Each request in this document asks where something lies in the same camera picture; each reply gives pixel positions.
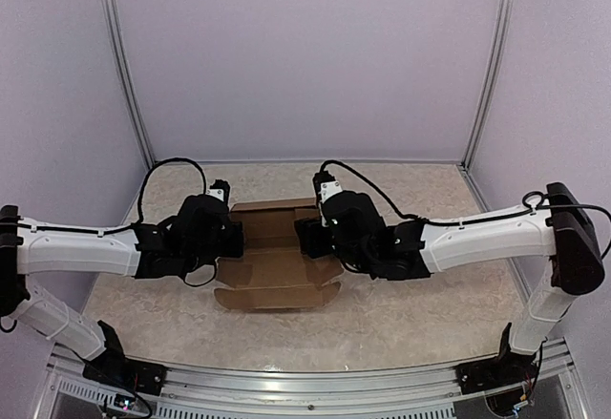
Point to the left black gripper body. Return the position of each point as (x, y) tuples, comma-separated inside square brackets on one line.
[(208, 251)]

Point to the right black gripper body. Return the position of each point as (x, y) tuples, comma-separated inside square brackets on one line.
[(315, 248)]

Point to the brown cardboard box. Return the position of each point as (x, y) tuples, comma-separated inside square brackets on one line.
[(273, 274)]

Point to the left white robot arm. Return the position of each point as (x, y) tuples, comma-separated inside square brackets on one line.
[(139, 250)]

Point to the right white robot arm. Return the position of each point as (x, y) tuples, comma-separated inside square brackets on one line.
[(551, 224)]

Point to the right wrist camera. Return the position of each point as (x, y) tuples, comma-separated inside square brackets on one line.
[(325, 186)]

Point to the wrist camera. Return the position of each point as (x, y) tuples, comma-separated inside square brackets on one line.
[(325, 186), (220, 189)]

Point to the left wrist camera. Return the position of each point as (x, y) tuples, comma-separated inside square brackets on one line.
[(220, 189)]

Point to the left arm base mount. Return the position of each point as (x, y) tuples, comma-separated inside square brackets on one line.
[(128, 374)]

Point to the front aluminium rail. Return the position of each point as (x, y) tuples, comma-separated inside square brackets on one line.
[(428, 391)]

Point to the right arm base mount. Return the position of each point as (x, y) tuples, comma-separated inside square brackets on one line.
[(495, 372)]

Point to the left aluminium frame post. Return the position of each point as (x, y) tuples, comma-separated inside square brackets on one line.
[(126, 83)]

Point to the aluminium frame post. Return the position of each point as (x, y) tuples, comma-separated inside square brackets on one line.
[(126, 83), (485, 100)]

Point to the right aluminium frame post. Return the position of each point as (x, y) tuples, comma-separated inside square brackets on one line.
[(485, 100)]

